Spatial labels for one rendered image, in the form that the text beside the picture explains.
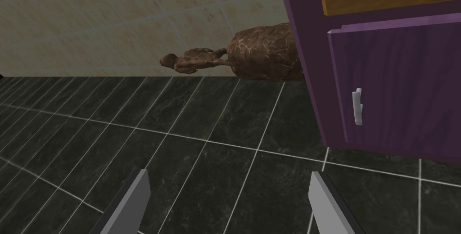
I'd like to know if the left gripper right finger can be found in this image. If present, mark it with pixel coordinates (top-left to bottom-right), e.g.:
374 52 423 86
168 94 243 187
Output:
308 171 366 234

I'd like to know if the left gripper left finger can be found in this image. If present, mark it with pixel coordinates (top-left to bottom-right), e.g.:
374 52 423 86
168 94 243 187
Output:
90 169 151 234

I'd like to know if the purple cupboard door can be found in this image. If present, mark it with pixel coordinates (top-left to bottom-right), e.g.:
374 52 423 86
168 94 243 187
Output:
327 13 461 155

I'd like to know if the purple cupboard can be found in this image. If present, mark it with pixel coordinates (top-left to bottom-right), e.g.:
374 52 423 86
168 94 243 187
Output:
276 0 461 165

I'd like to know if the brown marble statue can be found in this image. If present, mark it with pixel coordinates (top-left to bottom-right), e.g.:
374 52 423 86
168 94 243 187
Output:
159 23 305 82

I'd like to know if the white door handle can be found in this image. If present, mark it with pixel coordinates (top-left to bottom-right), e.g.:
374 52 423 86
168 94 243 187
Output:
352 88 364 126

